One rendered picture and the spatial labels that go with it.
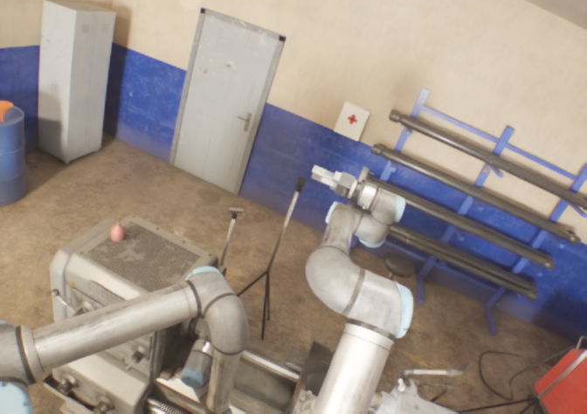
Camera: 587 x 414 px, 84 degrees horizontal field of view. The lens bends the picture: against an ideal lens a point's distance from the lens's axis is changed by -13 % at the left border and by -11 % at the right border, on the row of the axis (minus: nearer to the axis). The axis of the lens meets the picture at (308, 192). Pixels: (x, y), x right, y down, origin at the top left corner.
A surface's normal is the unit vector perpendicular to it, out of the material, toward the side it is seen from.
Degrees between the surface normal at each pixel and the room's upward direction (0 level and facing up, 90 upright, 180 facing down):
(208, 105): 90
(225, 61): 90
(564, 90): 90
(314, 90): 90
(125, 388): 32
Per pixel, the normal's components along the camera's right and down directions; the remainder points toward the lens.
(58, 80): -0.25, 0.38
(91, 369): 0.14, -0.51
